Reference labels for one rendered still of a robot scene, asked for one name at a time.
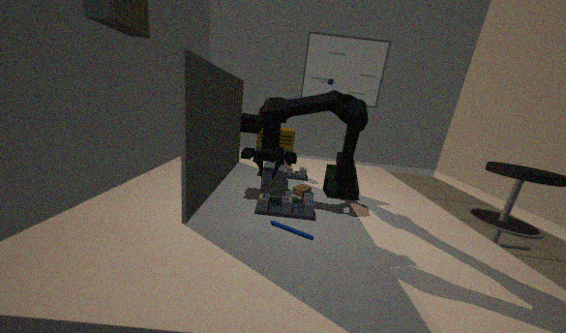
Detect grey flat panel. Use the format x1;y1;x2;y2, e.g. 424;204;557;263
179;47;244;224

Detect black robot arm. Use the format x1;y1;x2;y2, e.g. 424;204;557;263
240;90;368;186

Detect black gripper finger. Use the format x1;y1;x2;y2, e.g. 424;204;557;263
253;160;263;179
272;160;284;180

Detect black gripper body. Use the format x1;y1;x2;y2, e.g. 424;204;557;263
241;135;297;164

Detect dark blue rod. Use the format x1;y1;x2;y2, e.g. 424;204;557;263
270;221;313;240

